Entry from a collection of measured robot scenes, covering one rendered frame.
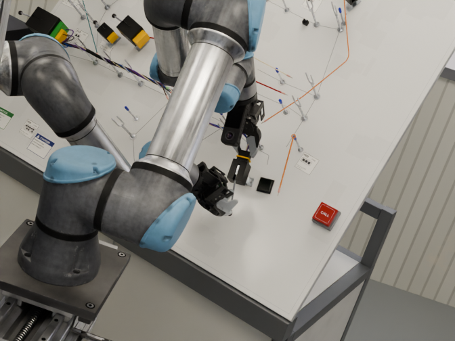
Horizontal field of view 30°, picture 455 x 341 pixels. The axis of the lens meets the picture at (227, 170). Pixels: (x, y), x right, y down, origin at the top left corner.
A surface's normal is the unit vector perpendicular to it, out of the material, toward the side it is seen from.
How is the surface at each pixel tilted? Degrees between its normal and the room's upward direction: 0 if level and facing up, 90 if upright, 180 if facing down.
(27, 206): 90
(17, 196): 90
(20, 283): 0
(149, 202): 48
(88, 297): 0
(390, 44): 53
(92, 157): 7
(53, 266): 72
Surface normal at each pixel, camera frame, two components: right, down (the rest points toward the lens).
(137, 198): 0.00, -0.37
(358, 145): -0.25, -0.34
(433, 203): -0.18, 0.38
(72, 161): 0.15, -0.91
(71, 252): 0.37, 0.20
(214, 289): -0.52, 0.23
